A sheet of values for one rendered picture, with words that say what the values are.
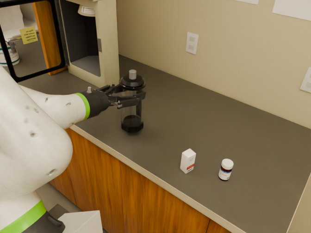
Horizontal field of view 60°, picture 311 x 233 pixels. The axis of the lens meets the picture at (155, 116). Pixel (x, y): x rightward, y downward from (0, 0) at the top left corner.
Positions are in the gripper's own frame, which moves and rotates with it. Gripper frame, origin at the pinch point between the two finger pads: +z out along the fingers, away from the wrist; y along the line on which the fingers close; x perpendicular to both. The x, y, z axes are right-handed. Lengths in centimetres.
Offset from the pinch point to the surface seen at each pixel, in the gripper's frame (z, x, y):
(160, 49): 60, -6, 29
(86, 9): 14, -23, 45
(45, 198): 11, 116, 72
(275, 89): 59, -5, -42
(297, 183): 21, 16, -68
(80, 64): 22, 9, 56
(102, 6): 12.6, -26.9, 33.8
